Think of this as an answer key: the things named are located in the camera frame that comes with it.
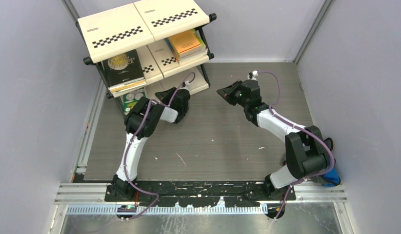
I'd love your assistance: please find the aluminium rail frame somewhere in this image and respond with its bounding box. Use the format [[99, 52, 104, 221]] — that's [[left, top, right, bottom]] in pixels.
[[49, 180, 355, 234]]

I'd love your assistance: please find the light green spine book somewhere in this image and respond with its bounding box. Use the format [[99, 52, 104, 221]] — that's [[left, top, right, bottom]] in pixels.
[[165, 29, 208, 63]]

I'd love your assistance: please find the blue cloth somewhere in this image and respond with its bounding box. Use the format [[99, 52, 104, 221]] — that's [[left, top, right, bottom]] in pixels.
[[319, 167, 341, 187]]

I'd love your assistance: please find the yellow book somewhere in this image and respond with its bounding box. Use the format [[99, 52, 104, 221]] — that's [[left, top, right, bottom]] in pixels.
[[108, 78, 147, 98]]

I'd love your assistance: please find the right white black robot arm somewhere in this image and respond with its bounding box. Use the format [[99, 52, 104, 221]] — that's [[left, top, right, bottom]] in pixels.
[[217, 79, 335, 200]]

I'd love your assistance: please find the orange spine book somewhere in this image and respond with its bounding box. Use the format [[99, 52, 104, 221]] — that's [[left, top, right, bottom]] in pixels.
[[167, 29, 202, 56]]

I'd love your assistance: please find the black Moon Sixpence book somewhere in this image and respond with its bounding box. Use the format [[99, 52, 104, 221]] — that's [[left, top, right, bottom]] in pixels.
[[101, 50, 144, 90]]

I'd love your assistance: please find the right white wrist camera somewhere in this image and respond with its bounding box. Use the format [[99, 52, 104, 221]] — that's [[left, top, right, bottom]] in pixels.
[[247, 70, 259, 80]]

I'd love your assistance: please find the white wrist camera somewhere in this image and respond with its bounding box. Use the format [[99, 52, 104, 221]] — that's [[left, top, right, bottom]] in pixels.
[[247, 70, 259, 80], [181, 81, 190, 90]]

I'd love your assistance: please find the cream three-tier shelf rack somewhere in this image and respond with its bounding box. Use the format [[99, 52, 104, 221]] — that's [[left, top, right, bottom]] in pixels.
[[76, 0, 217, 115]]

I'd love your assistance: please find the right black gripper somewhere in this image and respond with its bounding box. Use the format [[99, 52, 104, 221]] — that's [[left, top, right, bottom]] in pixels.
[[218, 79, 249, 108]]

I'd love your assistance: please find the dark green spine book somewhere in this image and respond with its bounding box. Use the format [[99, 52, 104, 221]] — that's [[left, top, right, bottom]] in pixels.
[[122, 88, 146, 114]]

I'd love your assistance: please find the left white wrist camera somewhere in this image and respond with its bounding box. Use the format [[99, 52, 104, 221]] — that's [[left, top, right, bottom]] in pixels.
[[181, 81, 190, 90]]

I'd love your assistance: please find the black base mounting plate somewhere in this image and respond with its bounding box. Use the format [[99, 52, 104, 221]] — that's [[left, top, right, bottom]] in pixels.
[[104, 180, 296, 218]]

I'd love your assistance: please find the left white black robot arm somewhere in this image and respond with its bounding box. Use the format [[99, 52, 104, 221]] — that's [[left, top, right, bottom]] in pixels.
[[112, 87, 191, 201]]

